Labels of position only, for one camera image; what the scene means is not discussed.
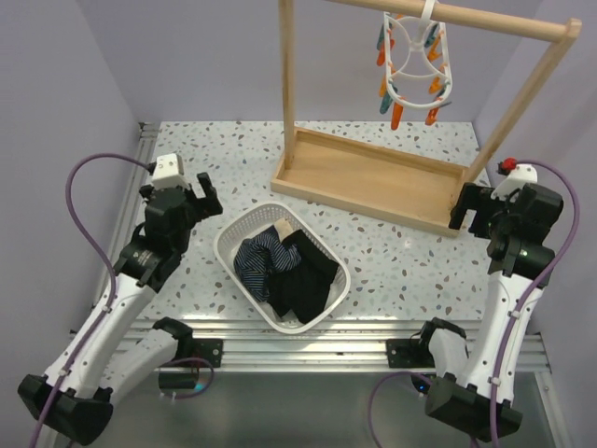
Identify navy striped underwear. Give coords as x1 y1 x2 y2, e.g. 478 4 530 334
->
233 226 301 301

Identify black underwear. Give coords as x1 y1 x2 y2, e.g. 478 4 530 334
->
267 230 339 324

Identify navy underwear with beige band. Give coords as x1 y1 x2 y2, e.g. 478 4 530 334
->
273 218 295 242

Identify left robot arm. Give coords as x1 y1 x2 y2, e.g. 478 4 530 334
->
18 173 223 446

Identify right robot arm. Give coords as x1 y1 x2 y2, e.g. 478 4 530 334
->
415 183 563 442

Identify white round clip hanger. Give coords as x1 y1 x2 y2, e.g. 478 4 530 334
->
377 1 453 110

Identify white perforated plastic basket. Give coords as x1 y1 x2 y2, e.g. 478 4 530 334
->
214 202 351 334

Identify wooden clothes rack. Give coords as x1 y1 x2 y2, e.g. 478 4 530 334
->
271 1 582 236

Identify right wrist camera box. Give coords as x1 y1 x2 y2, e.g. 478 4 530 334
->
491 158 538 201

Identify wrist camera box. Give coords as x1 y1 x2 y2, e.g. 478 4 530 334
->
149 153 189 189
491 158 538 201

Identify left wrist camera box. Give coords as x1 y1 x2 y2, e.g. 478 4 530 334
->
149 153 189 189

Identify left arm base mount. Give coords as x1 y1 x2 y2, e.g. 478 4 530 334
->
158 338 224 402

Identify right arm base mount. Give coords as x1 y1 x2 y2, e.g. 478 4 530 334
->
385 338 456 396

